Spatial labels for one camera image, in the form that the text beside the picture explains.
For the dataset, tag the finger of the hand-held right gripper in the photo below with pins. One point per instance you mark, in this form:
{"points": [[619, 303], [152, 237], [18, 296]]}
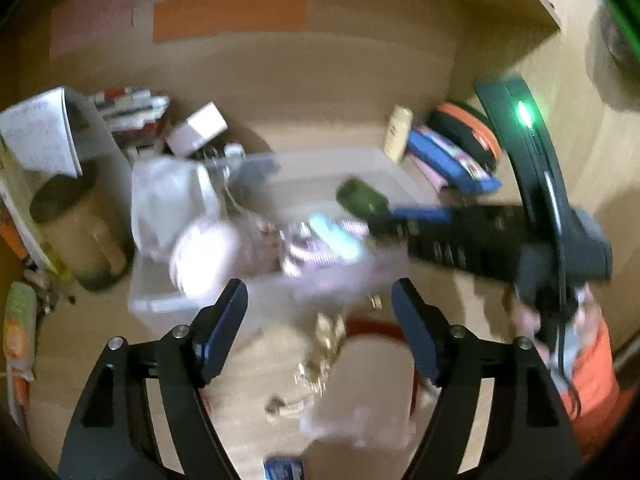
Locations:
{"points": [[465, 255], [422, 216]]}

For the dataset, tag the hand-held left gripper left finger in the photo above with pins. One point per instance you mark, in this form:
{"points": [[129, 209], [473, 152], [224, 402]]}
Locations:
{"points": [[222, 332]]}

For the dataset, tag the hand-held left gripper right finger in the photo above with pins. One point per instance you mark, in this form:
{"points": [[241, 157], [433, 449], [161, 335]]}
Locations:
{"points": [[417, 332]]}

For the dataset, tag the dark green labelled bottle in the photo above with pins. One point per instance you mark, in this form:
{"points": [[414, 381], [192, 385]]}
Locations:
{"points": [[362, 197]]}

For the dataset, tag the pink round case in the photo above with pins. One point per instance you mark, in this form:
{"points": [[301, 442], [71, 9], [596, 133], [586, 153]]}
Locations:
{"points": [[205, 257]]}

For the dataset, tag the clear plastic storage box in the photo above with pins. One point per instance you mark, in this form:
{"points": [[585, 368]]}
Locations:
{"points": [[310, 180]]}

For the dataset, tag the white cloth pouch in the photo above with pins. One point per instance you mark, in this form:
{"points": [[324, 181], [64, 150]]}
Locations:
{"points": [[165, 200]]}

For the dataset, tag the wooden desktop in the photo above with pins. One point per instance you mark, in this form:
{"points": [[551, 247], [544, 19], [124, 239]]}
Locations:
{"points": [[90, 360]]}

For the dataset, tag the person's right hand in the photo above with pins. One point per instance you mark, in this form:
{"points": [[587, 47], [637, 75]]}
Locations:
{"points": [[526, 316]]}

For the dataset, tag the pink flat case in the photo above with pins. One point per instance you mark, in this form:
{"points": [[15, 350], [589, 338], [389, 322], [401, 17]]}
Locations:
{"points": [[431, 175]]}

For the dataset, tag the blue pencil pouch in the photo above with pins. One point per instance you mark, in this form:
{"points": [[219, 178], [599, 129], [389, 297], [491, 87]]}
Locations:
{"points": [[450, 160]]}

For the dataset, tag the small cream lotion bottle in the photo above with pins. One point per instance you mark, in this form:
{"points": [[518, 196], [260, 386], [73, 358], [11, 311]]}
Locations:
{"points": [[398, 132]]}

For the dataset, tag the clear plastic bag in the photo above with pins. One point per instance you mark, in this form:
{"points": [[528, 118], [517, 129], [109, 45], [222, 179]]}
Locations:
{"points": [[360, 410]]}

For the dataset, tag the black and orange round case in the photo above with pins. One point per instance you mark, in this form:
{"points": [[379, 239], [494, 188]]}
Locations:
{"points": [[467, 127]]}

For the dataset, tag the blue packet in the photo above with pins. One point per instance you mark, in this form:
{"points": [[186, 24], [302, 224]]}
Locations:
{"points": [[284, 467]]}

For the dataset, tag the dark clip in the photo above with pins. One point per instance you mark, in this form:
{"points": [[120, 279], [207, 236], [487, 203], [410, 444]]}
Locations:
{"points": [[255, 180]]}

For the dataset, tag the brown mug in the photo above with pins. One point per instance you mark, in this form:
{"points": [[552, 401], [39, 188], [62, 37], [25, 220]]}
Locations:
{"points": [[75, 230]]}

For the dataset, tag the orange-green squeeze bottle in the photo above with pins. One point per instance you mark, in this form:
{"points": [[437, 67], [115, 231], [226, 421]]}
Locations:
{"points": [[20, 330]]}

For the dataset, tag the pink and white box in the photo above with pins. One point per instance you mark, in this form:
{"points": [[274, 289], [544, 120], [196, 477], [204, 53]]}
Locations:
{"points": [[197, 127]]}

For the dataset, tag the orange pen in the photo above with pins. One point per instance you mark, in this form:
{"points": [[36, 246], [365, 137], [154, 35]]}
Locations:
{"points": [[21, 392]]}

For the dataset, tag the orange snack box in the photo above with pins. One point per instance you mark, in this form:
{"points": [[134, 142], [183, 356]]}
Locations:
{"points": [[9, 232]]}

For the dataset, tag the stack of small books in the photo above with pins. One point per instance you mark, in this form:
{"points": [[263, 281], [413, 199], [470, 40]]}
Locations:
{"points": [[127, 110]]}

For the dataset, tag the white printed paper sheet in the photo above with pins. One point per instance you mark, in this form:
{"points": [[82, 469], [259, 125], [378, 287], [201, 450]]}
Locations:
{"points": [[37, 132]]}

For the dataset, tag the orange paper note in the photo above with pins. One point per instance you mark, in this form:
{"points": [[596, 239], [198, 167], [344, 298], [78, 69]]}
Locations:
{"points": [[230, 16]]}

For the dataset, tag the pink paper note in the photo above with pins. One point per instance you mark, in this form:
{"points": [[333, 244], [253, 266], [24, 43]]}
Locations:
{"points": [[92, 20]]}

